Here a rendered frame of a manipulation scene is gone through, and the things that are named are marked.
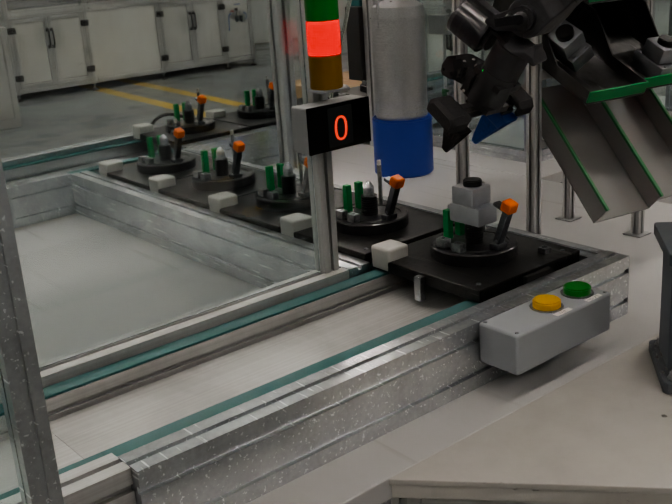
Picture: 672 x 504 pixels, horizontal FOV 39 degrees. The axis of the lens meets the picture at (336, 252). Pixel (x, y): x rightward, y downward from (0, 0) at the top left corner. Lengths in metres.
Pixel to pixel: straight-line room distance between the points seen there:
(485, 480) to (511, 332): 0.23
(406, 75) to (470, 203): 0.96
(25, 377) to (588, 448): 0.69
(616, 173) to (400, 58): 0.85
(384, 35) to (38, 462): 1.70
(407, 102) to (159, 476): 1.57
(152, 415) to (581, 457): 0.54
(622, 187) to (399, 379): 0.66
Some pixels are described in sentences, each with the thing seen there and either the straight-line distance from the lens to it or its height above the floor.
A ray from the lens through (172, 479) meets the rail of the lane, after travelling 1.09.
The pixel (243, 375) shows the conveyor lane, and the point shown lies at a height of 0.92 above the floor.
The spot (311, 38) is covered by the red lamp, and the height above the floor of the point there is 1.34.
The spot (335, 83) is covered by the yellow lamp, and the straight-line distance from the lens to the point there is 1.45.
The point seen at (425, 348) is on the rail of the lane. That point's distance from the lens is 1.28.
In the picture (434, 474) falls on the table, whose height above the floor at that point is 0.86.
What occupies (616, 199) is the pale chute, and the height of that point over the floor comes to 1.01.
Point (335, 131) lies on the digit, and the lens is 1.45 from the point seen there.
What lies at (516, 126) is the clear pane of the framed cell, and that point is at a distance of 2.63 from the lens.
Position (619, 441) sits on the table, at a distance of 1.27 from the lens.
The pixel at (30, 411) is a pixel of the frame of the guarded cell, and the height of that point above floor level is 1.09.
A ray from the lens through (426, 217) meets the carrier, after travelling 1.78.
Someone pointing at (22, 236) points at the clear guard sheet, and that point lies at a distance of 1.28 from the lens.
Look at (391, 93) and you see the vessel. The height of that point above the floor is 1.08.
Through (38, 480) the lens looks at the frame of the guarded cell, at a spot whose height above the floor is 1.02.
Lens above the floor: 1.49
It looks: 19 degrees down
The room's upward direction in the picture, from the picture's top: 4 degrees counter-clockwise
